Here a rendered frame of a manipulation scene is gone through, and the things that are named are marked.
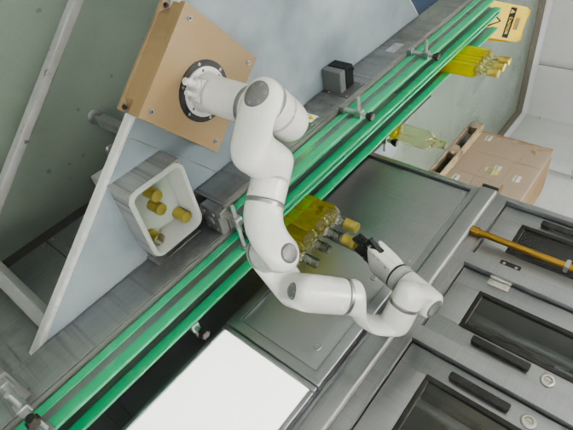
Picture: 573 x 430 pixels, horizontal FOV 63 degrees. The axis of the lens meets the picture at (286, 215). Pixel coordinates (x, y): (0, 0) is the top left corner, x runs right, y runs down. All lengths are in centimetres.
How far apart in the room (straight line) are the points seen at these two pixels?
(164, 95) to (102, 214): 34
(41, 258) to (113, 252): 65
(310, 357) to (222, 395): 25
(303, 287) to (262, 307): 44
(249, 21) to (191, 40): 30
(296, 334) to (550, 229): 89
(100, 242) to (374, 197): 96
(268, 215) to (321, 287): 20
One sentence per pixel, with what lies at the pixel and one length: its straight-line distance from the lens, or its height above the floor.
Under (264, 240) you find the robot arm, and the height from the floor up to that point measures 122.
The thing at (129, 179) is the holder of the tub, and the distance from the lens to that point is 124.
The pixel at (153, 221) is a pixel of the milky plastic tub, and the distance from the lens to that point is 135.
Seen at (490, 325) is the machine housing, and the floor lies 158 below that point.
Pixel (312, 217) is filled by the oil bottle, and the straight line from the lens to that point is 143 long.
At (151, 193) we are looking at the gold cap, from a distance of 126.
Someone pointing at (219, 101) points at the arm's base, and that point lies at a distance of 113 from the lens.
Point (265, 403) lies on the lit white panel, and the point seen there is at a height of 124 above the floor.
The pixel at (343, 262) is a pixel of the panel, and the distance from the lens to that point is 150.
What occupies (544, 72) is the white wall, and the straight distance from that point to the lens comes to 752.
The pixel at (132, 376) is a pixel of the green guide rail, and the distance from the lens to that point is 132.
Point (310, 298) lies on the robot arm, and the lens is 101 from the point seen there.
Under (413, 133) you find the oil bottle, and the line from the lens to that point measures 192.
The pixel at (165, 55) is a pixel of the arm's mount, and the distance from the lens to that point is 115.
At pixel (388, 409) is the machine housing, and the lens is 129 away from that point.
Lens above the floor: 175
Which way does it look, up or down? 33 degrees down
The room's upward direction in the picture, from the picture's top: 115 degrees clockwise
